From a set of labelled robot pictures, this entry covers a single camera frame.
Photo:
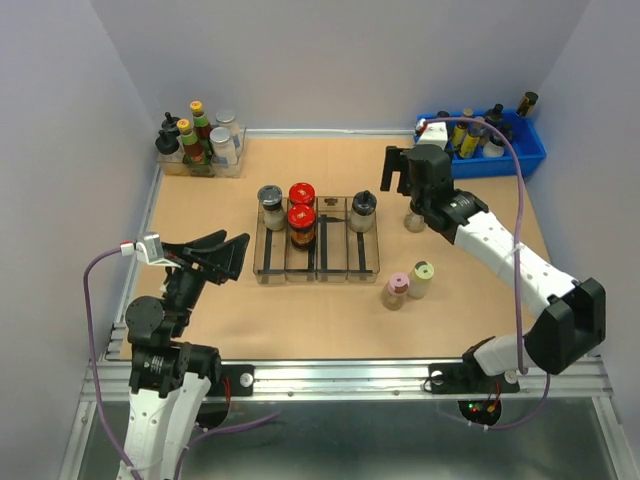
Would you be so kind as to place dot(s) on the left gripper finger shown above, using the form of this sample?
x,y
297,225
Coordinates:
x,y
229,257
194,251

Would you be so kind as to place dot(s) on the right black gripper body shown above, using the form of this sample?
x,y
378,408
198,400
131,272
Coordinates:
x,y
417,202

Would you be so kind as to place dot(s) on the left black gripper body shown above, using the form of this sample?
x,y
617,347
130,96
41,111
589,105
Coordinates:
x,y
188,279

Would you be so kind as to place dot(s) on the black knob lid bottle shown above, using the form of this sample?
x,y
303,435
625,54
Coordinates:
x,y
414,222

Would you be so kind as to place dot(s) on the black cap spice jar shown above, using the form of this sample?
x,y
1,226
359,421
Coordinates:
x,y
362,212

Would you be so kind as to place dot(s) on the white powder jar black lid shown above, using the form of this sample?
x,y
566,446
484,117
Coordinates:
x,y
270,198

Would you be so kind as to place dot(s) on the red lid sauce jar front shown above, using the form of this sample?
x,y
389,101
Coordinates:
x,y
302,226

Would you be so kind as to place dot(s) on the red lid sauce jar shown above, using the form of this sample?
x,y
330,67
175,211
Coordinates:
x,y
302,193
302,226

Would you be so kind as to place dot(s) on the red lid sauce jar back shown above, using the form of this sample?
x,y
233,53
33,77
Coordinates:
x,y
302,193

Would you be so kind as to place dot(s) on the pink lid spice jar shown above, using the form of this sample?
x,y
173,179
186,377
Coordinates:
x,y
394,293

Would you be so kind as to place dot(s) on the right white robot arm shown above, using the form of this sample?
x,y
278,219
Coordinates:
x,y
570,315

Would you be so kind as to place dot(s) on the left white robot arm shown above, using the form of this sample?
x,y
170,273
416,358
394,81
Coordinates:
x,y
169,378

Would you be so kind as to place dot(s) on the clear bin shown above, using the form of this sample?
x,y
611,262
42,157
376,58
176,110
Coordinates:
x,y
331,239
300,265
269,253
363,263

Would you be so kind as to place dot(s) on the yellow label bottle in bin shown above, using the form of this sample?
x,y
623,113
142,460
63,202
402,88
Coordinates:
x,y
466,135

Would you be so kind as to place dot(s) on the black knob bottle in bin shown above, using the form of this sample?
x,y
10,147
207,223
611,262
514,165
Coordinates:
x,y
493,145

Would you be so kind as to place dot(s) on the clear corner storage box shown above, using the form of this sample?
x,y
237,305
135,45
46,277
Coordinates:
x,y
209,170

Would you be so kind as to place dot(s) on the chili sauce bottle front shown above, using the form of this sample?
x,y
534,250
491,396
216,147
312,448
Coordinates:
x,y
191,143

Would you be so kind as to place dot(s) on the chili sauce bottle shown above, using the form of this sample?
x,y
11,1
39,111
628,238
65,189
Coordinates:
x,y
191,143
202,125

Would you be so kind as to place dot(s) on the silver lid jar front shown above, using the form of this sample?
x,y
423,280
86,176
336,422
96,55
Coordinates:
x,y
223,147

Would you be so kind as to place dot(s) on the silver lid jar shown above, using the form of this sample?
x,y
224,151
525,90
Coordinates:
x,y
223,147
227,118

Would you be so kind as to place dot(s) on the blue plastic bin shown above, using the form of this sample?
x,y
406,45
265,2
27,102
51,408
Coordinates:
x,y
525,141

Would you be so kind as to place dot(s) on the black knob bottle front left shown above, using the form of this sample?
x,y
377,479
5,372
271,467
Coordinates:
x,y
168,147

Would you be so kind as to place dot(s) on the dark bottle behind blue bin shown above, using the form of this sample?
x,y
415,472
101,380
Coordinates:
x,y
527,104

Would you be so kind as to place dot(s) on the yellow lid spice jar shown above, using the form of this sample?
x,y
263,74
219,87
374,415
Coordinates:
x,y
419,279

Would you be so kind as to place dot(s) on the chili sauce bottle back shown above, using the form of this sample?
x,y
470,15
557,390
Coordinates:
x,y
202,125

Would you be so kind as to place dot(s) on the black knob bottle back left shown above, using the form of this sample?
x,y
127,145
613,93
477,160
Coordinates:
x,y
169,124

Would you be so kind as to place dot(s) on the silver lid jar back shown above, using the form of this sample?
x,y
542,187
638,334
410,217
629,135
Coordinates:
x,y
227,118

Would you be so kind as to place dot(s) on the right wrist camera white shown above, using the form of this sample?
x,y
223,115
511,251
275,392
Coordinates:
x,y
431,133

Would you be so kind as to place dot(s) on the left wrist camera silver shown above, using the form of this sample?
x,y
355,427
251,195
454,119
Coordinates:
x,y
146,248

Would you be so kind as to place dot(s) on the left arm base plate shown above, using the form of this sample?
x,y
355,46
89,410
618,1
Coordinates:
x,y
240,378

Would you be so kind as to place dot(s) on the aluminium rail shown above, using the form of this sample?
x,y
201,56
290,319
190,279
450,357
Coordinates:
x,y
321,380

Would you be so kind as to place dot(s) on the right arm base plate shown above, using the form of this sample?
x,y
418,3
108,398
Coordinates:
x,y
461,378

